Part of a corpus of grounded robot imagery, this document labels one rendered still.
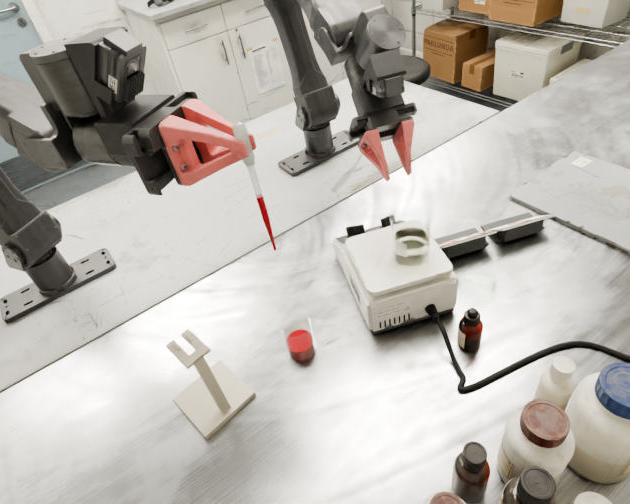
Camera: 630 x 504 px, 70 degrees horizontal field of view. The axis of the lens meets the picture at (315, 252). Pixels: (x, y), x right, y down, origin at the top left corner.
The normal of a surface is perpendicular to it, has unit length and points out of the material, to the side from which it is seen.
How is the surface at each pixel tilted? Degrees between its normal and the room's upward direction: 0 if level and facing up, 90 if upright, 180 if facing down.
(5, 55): 90
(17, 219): 86
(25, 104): 28
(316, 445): 0
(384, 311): 90
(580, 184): 0
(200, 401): 0
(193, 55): 90
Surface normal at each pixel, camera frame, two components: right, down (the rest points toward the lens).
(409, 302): 0.24, 0.62
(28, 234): 0.90, 0.11
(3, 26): 0.58, 0.48
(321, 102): 0.38, 0.22
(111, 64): -0.39, 0.66
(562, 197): -0.15, -0.73
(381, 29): 0.20, -0.19
